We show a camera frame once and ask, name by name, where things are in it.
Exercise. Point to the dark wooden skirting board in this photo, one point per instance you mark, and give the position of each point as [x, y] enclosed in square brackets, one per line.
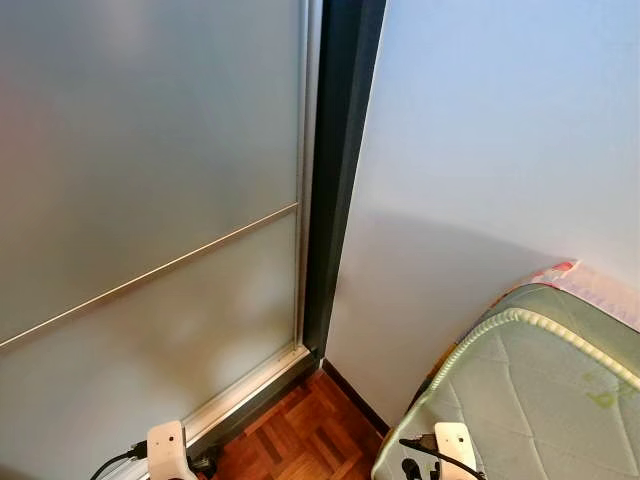
[355, 398]

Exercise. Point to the pink white striped fabric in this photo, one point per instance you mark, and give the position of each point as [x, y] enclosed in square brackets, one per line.
[600, 290]

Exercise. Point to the frosted glass sliding door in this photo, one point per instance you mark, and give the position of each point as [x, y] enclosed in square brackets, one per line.
[150, 150]

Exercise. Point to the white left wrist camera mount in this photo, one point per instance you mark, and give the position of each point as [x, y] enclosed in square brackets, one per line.
[168, 450]

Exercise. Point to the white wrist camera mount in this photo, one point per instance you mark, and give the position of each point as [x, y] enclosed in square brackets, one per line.
[455, 445]
[168, 450]

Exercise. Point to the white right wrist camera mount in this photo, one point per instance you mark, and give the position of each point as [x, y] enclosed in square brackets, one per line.
[455, 445]

